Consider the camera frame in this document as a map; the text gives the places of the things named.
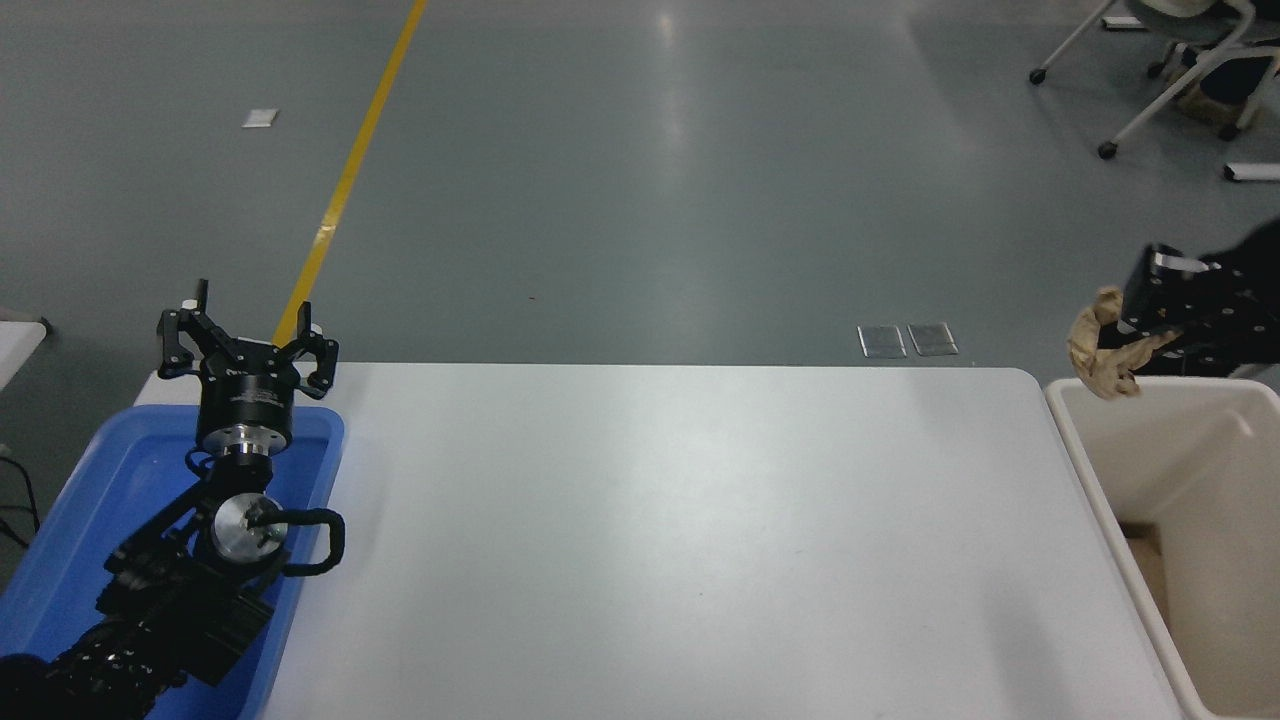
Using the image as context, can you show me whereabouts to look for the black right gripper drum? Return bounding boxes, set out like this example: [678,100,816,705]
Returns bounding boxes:
[1120,268,1206,337]

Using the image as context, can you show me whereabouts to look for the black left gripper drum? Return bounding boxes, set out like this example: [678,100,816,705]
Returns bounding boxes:
[197,345,301,436]

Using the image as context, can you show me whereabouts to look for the tan paper ball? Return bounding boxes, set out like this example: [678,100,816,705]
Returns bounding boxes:
[1066,286,1183,402]

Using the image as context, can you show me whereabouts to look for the large pale plastic bin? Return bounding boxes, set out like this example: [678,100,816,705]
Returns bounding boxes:
[1045,376,1280,720]

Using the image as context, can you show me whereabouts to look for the blue plastic tray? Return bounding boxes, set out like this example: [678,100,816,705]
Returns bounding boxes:
[0,405,346,720]

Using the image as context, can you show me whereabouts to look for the white side table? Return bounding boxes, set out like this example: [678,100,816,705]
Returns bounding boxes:
[0,310,49,393]

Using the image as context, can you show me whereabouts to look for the seated person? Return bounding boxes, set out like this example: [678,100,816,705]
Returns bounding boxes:
[1130,0,1280,129]

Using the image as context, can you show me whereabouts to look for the white-framed wheeled office chair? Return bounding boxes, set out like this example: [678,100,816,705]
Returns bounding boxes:
[1030,0,1280,161]

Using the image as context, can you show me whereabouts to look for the thin black floor cable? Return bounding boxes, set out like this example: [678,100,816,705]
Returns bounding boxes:
[0,455,43,549]

